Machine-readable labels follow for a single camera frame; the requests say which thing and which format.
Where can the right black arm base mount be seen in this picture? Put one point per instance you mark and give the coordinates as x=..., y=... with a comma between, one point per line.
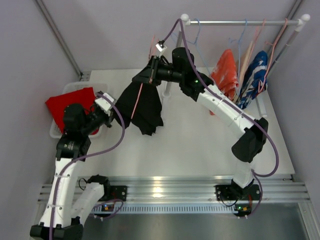
x=232, y=192

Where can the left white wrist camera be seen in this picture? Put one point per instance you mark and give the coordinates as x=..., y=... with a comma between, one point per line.
x=104, y=100

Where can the beige garment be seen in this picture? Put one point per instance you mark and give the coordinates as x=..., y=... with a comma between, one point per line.
x=245, y=58

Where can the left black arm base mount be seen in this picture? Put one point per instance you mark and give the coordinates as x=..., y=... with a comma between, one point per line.
x=114, y=192

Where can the blue white patterned garment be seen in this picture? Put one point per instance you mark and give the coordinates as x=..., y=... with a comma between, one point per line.
x=254, y=75

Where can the white plastic basket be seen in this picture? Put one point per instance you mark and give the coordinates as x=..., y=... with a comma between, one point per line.
x=54, y=132

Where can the metal clothes rack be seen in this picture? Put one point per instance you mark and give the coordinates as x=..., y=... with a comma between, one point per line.
x=299, y=24

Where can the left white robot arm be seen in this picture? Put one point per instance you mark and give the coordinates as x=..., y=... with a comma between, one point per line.
x=63, y=218

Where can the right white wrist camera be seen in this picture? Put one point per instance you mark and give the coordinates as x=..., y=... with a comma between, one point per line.
x=160, y=49

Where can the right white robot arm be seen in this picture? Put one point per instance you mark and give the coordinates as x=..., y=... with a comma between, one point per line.
x=198, y=86

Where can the pink hanger of beige garment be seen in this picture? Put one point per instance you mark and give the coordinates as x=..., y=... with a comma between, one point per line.
x=257, y=33

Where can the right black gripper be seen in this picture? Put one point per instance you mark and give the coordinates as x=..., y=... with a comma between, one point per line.
x=153, y=70

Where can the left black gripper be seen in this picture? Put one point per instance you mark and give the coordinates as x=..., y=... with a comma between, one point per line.
x=109, y=118

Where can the black trousers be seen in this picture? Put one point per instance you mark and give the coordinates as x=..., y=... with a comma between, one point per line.
x=140, y=105

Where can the pink hanger of blue garment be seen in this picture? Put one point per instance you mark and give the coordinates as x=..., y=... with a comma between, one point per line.
x=261, y=84

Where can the orange patterned garment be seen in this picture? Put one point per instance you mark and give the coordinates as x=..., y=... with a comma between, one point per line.
x=224, y=74

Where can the red trousers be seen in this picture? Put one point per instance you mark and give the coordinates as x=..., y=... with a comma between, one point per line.
x=57, y=104

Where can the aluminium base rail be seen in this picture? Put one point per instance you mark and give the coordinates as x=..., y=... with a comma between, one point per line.
x=197, y=195

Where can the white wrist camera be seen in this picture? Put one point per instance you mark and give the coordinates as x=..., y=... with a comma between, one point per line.
x=104, y=100
x=160, y=49

